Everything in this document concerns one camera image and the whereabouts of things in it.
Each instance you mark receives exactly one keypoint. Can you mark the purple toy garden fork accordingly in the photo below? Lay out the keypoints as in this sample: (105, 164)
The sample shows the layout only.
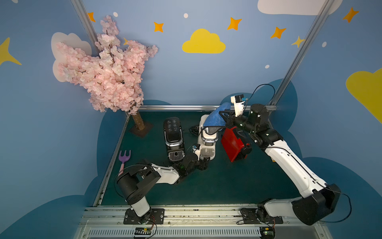
(123, 158)

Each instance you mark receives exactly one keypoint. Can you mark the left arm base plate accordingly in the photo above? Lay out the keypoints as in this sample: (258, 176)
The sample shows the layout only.
(152, 216)

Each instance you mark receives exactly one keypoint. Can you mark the pink cherry blossom tree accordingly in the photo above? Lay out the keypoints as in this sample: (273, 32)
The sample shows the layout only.
(113, 77)

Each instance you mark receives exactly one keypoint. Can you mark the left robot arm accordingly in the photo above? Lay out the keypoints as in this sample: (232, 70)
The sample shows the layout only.
(137, 180)

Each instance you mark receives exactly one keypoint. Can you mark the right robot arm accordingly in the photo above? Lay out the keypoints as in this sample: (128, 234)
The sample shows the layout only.
(317, 198)

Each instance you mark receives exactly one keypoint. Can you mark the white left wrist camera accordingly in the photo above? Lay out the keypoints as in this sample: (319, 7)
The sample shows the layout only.
(197, 149)

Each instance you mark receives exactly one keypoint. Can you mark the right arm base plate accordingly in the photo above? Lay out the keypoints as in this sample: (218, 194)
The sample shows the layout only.
(256, 215)

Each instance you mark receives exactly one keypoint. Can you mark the black coffee machine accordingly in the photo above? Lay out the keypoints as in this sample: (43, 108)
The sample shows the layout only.
(174, 140)

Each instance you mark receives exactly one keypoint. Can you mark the white coffee machine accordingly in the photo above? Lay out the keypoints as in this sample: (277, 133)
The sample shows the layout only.
(207, 139)

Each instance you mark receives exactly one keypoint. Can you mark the aluminium frame rail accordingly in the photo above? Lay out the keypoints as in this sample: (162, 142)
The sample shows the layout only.
(177, 108)

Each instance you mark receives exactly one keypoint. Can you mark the blue microfibre cloth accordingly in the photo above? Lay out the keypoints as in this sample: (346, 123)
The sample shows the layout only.
(215, 119)

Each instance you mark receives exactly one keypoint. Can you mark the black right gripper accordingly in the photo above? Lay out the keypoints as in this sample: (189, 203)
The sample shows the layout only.
(228, 120)

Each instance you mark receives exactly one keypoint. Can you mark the red coffee machine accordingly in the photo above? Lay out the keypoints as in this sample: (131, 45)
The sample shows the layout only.
(236, 144)

